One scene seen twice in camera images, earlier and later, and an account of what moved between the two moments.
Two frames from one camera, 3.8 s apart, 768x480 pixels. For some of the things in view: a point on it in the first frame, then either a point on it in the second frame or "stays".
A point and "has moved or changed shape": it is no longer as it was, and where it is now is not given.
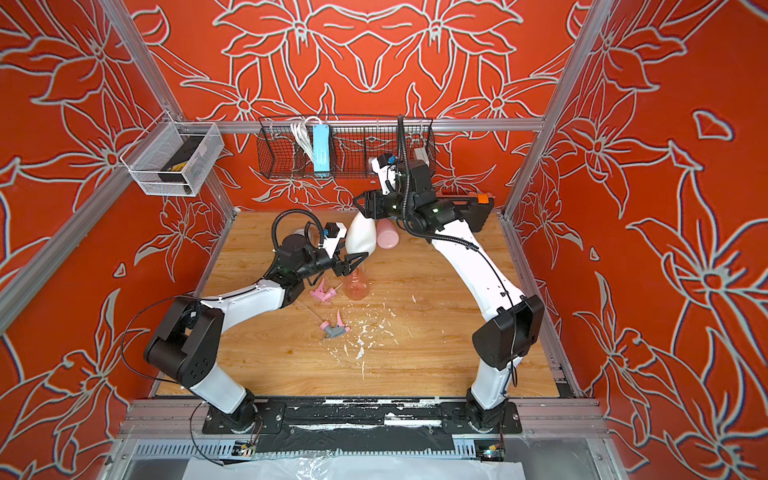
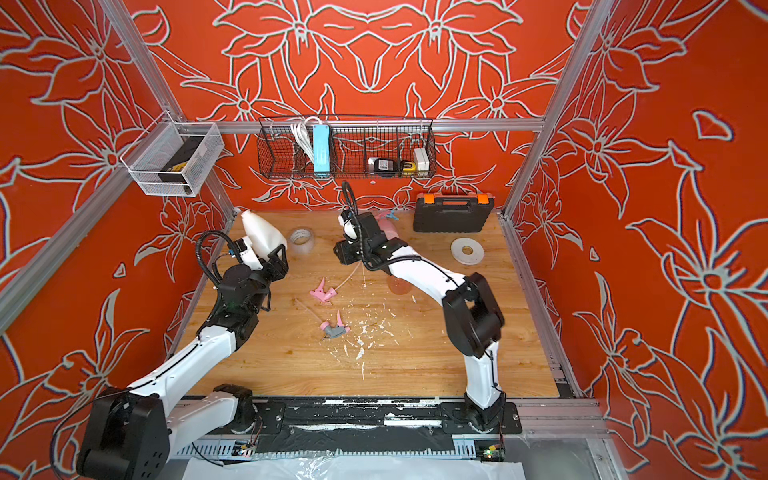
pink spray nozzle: x=321 y=294 stays
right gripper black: x=373 y=199 -> x=343 y=250
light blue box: x=321 y=150 stays
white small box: x=421 y=154 stays
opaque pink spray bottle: x=388 y=236 stays
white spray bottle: x=361 y=236 has moved or changed shape
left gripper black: x=346 y=268 -> x=276 y=269
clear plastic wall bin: x=173 y=158 stays
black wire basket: x=340 y=147 stays
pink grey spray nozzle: x=336 y=330 stays
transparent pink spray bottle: x=356 y=286 -> x=398 y=285
